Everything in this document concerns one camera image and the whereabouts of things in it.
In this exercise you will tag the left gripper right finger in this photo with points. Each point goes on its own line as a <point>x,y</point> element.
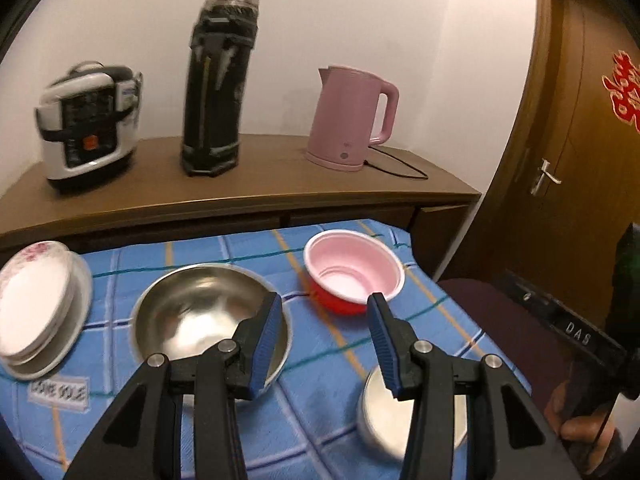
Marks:
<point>416,370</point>

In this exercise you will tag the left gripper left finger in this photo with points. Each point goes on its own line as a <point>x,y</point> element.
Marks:
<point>234,369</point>

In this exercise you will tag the white enamel bowl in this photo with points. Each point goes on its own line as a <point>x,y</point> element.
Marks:
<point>383,422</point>

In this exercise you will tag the large steel bowl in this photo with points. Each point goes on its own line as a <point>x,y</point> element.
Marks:
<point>188,310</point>

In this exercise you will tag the pink red plastic bowl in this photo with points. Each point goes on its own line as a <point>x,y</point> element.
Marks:
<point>346,267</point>

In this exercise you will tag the white floral plate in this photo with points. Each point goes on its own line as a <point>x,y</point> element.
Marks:
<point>35,295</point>

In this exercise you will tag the person's right hand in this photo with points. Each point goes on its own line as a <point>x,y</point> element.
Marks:
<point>604,444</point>

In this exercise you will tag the dark maroon chair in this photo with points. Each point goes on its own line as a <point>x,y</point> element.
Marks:
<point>535,351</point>

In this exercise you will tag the blue plaid tablecloth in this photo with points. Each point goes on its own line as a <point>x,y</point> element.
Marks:
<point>304,428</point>

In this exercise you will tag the brown wooden door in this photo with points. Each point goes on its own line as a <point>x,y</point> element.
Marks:
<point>563,240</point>

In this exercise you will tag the brown wooden cabinet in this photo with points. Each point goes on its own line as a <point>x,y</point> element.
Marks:
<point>274,186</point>

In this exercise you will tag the plain white plate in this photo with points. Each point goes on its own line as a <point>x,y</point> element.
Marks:
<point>55,351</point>

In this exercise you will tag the red door decoration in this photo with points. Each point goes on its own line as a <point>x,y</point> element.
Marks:
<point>623,86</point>

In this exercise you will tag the pink electric kettle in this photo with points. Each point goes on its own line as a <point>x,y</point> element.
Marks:
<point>355,110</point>

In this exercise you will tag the white black rice cooker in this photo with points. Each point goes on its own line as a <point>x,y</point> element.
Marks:
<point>88,125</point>

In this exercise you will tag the black thermos flask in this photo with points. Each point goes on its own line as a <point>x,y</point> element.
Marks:
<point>222,41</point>

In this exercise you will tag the silver door handle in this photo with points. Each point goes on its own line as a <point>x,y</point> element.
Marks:
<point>543,175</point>

